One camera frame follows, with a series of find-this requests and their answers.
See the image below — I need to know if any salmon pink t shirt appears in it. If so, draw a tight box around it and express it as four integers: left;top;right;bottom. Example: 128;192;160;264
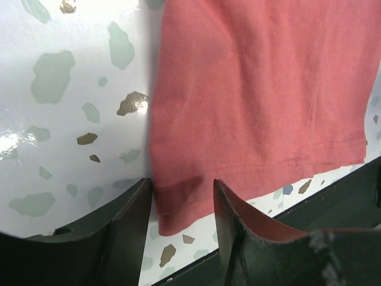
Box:
149;1;380;236

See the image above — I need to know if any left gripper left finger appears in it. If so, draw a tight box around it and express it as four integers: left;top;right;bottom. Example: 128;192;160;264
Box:
1;178;152;285

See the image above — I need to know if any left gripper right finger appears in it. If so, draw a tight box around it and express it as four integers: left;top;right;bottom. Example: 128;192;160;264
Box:
213;179;380;285

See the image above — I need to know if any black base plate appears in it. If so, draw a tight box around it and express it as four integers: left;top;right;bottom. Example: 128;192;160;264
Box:
157;158;380;285

